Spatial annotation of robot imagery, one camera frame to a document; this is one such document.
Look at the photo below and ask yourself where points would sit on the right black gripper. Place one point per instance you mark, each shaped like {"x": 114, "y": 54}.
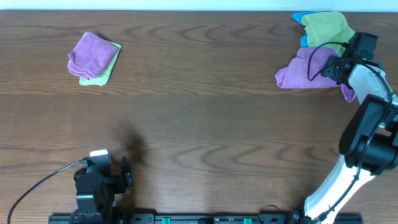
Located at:
{"x": 332, "y": 61}

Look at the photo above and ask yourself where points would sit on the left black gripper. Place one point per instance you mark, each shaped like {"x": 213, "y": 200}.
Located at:
{"x": 116, "y": 180}

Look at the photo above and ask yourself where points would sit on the purple microfiber cloth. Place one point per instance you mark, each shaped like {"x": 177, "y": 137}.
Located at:
{"x": 294, "y": 75}

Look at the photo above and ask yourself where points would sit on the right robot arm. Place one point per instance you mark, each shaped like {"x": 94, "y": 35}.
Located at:
{"x": 368, "y": 145}

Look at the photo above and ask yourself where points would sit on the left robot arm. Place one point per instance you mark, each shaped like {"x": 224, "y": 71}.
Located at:
{"x": 97, "y": 206}

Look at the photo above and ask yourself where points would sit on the green microfiber cloth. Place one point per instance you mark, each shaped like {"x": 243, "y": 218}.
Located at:
{"x": 330, "y": 27}

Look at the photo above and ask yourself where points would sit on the blue microfiber cloth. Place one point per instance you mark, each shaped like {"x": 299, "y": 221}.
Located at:
{"x": 303, "y": 18}

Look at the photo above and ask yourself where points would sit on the folded light green cloth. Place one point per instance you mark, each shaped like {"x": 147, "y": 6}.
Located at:
{"x": 104, "y": 77}

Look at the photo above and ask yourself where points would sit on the folded purple cloth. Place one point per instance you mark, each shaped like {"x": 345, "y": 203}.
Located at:
{"x": 92, "y": 56}

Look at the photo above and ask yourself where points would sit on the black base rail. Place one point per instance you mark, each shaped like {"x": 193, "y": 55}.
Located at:
{"x": 148, "y": 218}

